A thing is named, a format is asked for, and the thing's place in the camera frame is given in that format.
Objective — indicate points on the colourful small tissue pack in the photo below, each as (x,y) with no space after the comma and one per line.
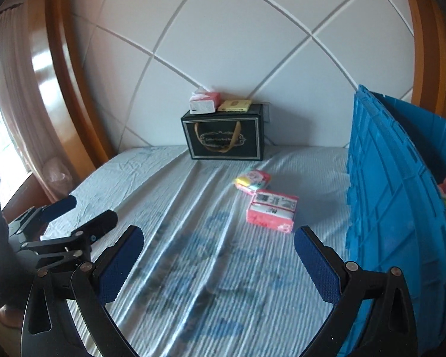
(253,180)

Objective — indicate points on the wooden headboard frame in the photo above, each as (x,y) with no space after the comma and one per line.
(70,100)

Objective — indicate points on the blue plastic storage container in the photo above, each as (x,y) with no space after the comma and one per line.
(394,193)

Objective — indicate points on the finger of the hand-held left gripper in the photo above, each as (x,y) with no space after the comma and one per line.
(61,206)
(96,223)

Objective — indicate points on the white quilted headboard panel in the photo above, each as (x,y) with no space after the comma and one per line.
(226,44)

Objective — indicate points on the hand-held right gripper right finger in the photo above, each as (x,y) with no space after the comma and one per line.
(317,267)

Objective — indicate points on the pink pack with barcode label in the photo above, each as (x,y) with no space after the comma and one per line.
(269,219)

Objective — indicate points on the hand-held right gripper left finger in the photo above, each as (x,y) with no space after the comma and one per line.
(120,264)

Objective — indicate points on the flat yellow box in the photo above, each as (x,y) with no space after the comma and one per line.
(235,105)

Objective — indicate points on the light blue striped bed sheet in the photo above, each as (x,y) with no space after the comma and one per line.
(208,286)

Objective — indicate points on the pale pink curtain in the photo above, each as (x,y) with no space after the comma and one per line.
(15,100)

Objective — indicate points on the pink white tissue pack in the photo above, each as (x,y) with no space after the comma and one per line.
(202,105)

